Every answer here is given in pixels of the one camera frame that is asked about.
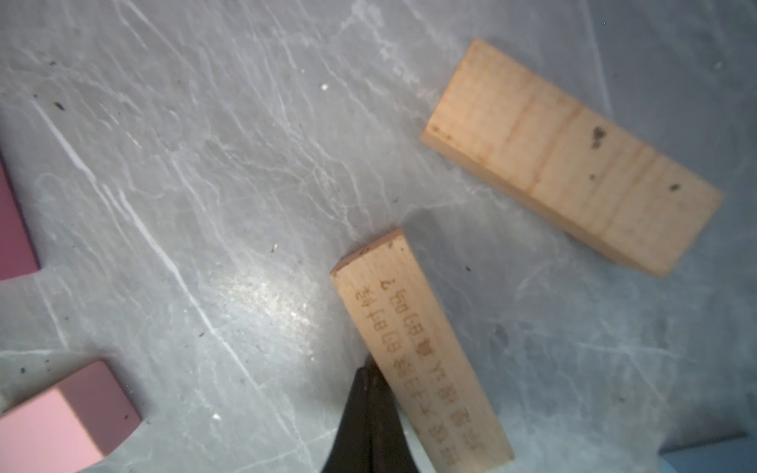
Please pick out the plain wooden plank block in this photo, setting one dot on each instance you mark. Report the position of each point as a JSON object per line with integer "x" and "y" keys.
{"x": 573, "y": 167}

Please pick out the engraved wooden plank block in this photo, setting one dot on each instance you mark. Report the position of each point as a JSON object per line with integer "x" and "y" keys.
{"x": 407, "y": 332}

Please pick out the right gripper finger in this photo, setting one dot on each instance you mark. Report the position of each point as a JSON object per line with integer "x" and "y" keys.
{"x": 370, "y": 438}

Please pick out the light pink rectangular block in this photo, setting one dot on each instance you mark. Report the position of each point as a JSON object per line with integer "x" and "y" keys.
{"x": 69, "y": 427}

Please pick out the light blue cube block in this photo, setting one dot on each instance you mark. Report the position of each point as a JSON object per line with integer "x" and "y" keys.
{"x": 725, "y": 456}

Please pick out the dark pink rectangular block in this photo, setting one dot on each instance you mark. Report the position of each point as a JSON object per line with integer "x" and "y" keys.
{"x": 18, "y": 256}

